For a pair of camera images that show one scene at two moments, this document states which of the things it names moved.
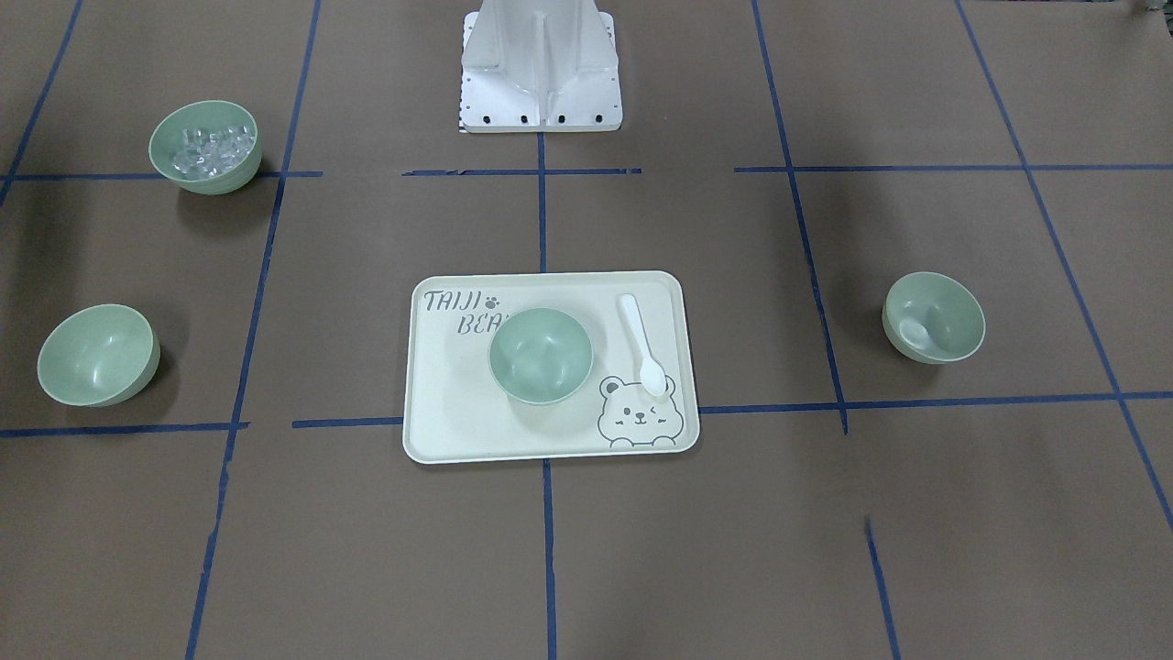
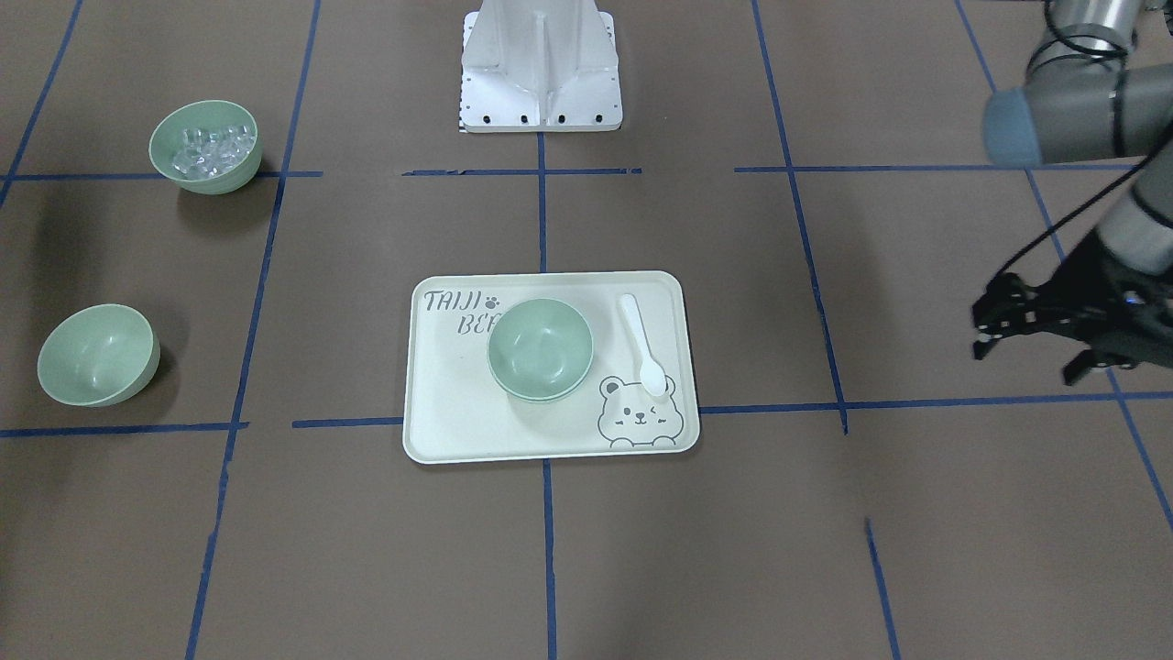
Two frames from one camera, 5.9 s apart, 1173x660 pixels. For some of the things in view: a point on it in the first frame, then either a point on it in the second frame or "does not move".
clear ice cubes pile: x=210 y=151 does not move
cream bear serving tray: x=539 y=366 does not move
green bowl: x=932 y=318 -> x=540 y=347
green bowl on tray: x=541 y=356 does not move
